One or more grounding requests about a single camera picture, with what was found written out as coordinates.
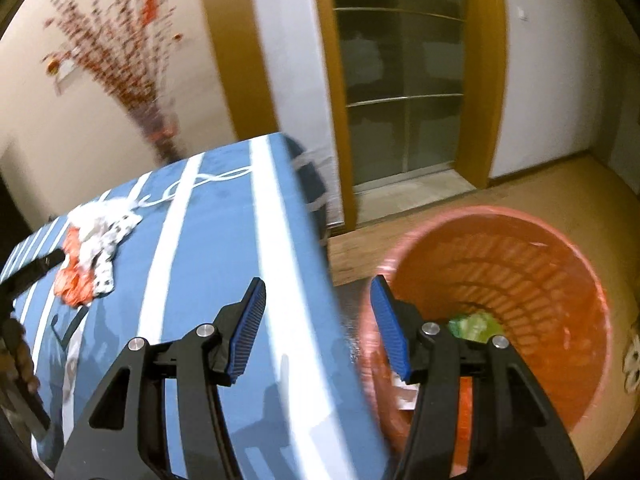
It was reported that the black white patterned bag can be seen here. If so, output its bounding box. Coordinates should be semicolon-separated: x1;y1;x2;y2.
93;245;117;297

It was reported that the red berry branch bouquet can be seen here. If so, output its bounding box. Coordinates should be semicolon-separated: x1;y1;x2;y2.
42;0;184;166

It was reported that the orange plastic waste basket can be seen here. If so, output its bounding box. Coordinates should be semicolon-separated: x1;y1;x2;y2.
376;206;612;474

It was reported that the red plastic bag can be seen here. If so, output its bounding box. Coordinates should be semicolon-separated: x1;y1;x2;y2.
53;226;101;309

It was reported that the green plastic bag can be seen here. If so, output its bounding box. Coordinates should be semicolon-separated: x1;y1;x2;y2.
448;311;504;344

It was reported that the white translucent plastic bag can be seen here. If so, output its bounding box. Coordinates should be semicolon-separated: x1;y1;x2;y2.
68;197;142;271

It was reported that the left hand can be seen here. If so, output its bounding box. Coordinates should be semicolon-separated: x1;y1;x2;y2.
1;318;40;394

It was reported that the wooden framed glass door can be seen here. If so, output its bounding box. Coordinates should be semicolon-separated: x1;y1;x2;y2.
316;0;508;231

